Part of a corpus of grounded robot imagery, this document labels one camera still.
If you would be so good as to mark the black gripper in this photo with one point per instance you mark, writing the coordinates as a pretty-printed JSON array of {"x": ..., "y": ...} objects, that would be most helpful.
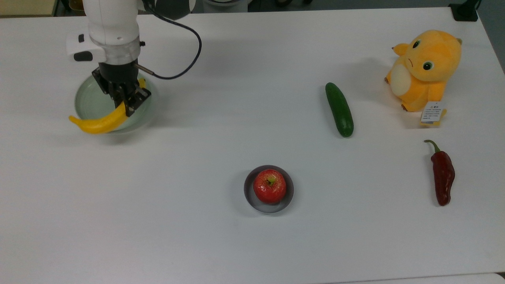
[{"x": 118, "y": 75}]

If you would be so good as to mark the yellow banana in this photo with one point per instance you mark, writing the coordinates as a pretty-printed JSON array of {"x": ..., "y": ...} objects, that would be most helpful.
[{"x": 98, "y": 123}]

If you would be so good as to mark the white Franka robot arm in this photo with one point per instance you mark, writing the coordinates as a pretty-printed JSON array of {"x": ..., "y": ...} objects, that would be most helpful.
[{"x": 114, "y": 31}]

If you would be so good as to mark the pale green plastic plate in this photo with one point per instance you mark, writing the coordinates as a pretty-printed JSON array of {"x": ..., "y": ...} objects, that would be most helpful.
[{"x": 90, "y": 102}]

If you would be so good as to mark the red apple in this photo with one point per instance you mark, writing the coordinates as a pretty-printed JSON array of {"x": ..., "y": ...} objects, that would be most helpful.
[{"x": 270, "y": 186}]

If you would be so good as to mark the small grey metal bowl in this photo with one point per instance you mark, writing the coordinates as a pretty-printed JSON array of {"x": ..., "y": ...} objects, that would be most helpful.
[{"x": 268, "y": 208}]

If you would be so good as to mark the green cucumber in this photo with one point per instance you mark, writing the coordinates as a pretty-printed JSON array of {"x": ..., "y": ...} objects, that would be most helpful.
[{"x": 340, "y": 110}]

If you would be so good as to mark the orange plush toy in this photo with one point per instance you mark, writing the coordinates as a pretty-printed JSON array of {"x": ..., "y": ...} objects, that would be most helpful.
[{"x": 430, "y": 67}]

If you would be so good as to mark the paper plush toy tag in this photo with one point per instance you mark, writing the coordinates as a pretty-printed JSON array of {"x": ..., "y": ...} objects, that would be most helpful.
[{"x": 432, "y": 113}]

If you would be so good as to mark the red chili pepper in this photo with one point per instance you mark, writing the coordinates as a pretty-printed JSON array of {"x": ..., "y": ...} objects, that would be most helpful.
[{"x": 442, "y": 177}]

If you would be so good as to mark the black stand base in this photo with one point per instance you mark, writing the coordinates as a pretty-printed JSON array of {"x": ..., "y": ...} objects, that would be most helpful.
[{"x": 464, "y": 11}]

